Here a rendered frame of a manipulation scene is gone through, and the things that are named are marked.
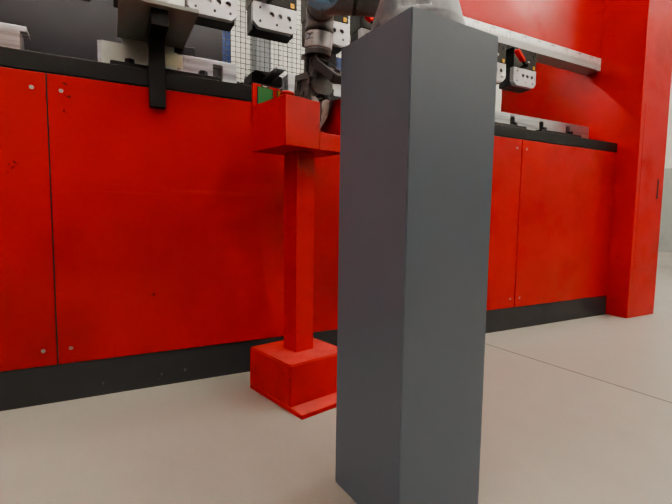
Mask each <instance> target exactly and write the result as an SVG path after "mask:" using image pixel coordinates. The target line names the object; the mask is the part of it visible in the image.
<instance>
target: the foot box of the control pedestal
mask: <svg viewBox="0 0 672 504"><path fill-rule="evenodd" d="M250 383H251V384H250V388H251V389H253V390H254V391H256V392H258V393H259V394H261V395H263V396H264V397H266V398H267V399H269V400H271V401H272V402H274V403H275V404H277V405H279V406H280V407H282V408H284V409H285V410H287V411H288V412H290V413H292V414H293V415H295V416H296V417H298V418H300V419H301V420H303V419H306V418H309V417H311V416H314V415H317V414H319V413H322V412H325V411H327V410H330V409H333V408H335V407H336V398H337V346H335V345H332V344H330V343H327V342H324V341H321V340H319V339H316V338H313V348H312V349H308V350H304V351H300V352H294V351H291V350H289V349H287V348H284V340H281V341H276V342H271V343H266V344H262V345H257V346H252V347H251V348H250Z"/></svg>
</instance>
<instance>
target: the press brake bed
mask: <svg viewBox="0 0 672 504"><path fill-rule="evenodd" d="M616 157H617V153H616V152H610V151H603V150H596V149H588V148H581V147H574V146H567V145H560V144H553V143H546V142H539V141H531V140H524V139H517V138H510V137H503V136H496V135H494V150H493V172H492V195H491V218H490V241H489V264H488V287H487V310H486V333H492V332H498V331H504V330H511V329H517V328H523V327H529V326H536V325H542V324H548V323H554V322H561V321H567V320H573V319H579V318H585V317H592V316H598V315H604V314H605V313H606V298H607V291H608V276H609V261H610V246H611V231H612V216H613V201H614V187H615V172H616ZM339 185H340V155H333V156H327V157H320V158H315V166H314V275H313V338H316V339H319V340H321V341H324V342H327V343H330V344H332V345H335V346H337V327H338V256H339ZM486 333H485V334H486ZM281 340H284V156H283V155H275V154H267V153H259V152H252V101H246V100H239V99H232V98H225V97H218V96H211V95H204V94H196V93H189V92H182V91H175V90H168V89H166V108H165V109H159V108H150V107H149V87H147V86H139V85H132V84H125V83H118V82H111V81H104V80H97V79H90V78H82V77H75V76H68V75H61V74H54V73H47V72H40V71H33V70H25V69H18V68H11V67H4V66H0V411H6V410H12V409H18V408H24V407H31V406H37V405H43V404H49V403H55V402H62V401H68V400H74V399H80V398H87V397H93V396H99V395H105V394H112V393H118V392H124V391H130V390H137V389H143V388H149V387H155V386H161V385H168V384H174V383H180V382H186V381H193V380H199V379H205V378H211V377H218V376H224V375H230V374H236V373H243V372H249V371H250V348H251V347H252V346H257V345H262V344H266V343H271V342H276V341H281Z"/></svg>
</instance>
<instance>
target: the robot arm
mask: <svg viewBox="0 0 672 504"><path fill-rule="evenodd" d="M411 6H414V7H417V8H419V9H422V10H425V11H428V12H431V13H434V14H436V15H439V16H442V17H445V18H448V19H450V20H453V21H456V22H459V23H462V24H465V20H464V17H463V15H462V10H461V6H460V3H459V0H306V24H305V44H304V48H305V54H301V60H304V72H303V73H301V74H299V75H295V89H294V93H295V95H296V96H299V97H304V98H305V99H309V100H313V101H318V102H320V129H321V128H322V126H323V125H324V123H325V121H326V119H327V117H328V115H329V113H330V111H331V108H332V106H333V102H334V89H333V84H339V85H341V71H340V70H339V69H337V68H336V67H335V66H334V65H332V64H331V63H330V62H329V61H327V60H328V59H330V58H331V51H332V43H333V25H334V15H339V16H360V17H374V20H373V23H372V27H371V31H372V30H373V29H375V28H377V27H378V26H380V25H382V24H383V23H385V22H387V21H388V20H390V19H392V18H393V17H395V16H397V15H398V14H400V13H401V12H403V11H405V10H406V9H408V8H410V7H411ZM296 81H297V86H296ZM332 83H333V84H332ZM321 97H322V98H323V99H319V98H321ZM318 99H319V100H318Z"/></svg>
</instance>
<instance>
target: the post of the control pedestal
mask: <svg viewBox="0 0 672 504"><path fill-rule="evenodd" d="M314 166H315V153H312V152H304V151H292V152H286V153H284V348H287V349H289V350H291V351H294V352H300V351H304V350H308V349H312V348H313V275H314Z"/></svg>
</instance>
